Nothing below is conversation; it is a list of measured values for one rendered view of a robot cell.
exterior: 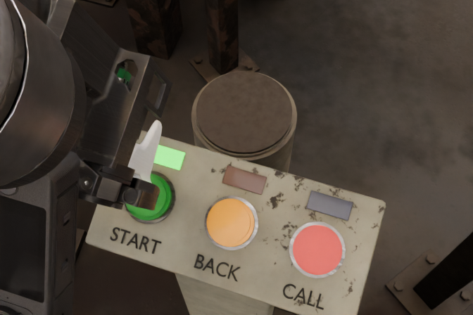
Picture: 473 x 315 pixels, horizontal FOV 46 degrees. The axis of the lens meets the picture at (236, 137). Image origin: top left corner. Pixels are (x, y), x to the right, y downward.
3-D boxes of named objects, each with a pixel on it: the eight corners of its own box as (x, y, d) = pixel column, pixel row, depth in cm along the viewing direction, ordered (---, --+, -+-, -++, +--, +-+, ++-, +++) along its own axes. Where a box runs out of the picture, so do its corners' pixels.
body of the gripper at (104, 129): (180, 88, 34) (117, 8, 23) (135, 221, 33) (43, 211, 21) (69, 57, 36) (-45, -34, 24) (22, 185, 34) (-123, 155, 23)
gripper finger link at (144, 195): (175, 192, 38) (138, 177, 29) (167, 214, 37) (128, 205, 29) (112, 172, 38) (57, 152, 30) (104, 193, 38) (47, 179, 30)
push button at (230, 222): (217, 194, 48) (214, 192, 47) (261, 207, 48) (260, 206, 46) (203, 238, 48) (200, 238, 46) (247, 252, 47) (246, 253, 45)
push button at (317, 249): (300, 219, 47) (300, 219, 45) (346, 233, 47) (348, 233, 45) (287, 265, 47) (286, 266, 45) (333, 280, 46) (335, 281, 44)
